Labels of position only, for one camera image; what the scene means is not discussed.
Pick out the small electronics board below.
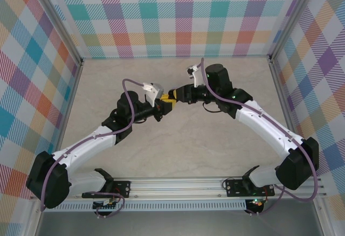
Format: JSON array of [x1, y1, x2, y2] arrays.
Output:
[[245, 197, 264, 210], [93, 198, 121, 211]]

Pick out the grey metal sheet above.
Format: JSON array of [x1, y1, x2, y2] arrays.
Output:
[[34, 210, 324, 236]]

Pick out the aluminium side rail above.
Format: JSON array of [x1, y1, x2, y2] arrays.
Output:
[[268, 58, 299, 142], [46, 58, 84, 180]]

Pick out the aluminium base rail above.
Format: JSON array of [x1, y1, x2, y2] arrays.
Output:
[[29, 176, 327, 200]]

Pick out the aluminium frame post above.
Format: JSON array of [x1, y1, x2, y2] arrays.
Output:
[[268, 0, 326, 64], [33, 0, 84, 66]]

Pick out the perforated metal cable tray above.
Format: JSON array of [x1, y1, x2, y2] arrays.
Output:
[[43, 202, 247, 212]]

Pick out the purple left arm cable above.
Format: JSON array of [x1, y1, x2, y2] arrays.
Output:
[[39, 78, 151, 219]]

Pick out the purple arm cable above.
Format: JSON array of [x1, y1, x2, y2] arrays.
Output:
[[39, 78, 151, 219], [199, 57, 319, 217]]

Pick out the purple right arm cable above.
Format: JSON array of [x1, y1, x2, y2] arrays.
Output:
[[199, 57, 319, 217]]

